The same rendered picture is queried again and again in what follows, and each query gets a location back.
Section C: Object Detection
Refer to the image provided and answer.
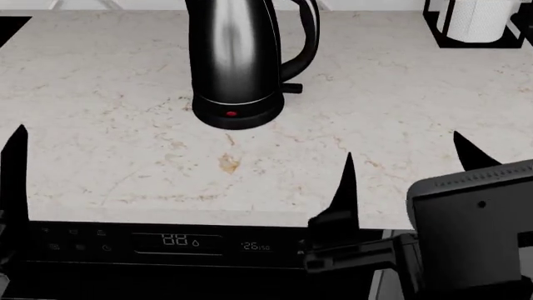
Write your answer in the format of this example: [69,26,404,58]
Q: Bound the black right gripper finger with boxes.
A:
[306,152,361,251]
[452,130,503,173]

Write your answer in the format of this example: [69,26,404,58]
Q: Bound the black kettle power base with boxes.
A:
[192,82,304,131]

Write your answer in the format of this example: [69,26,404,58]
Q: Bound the white paper towel roll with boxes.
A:
[446,0,518,44]

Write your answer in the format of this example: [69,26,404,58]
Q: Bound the black steel electric kettle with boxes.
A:
[184,0,321,106]

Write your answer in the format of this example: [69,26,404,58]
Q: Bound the black paper towel holder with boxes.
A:
[422,0,533,50]

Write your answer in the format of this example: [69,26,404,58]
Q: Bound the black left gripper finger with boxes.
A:
[0,123,31,227]

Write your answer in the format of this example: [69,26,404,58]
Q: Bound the black dishwasher control panel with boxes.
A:
[0,219,385,300]

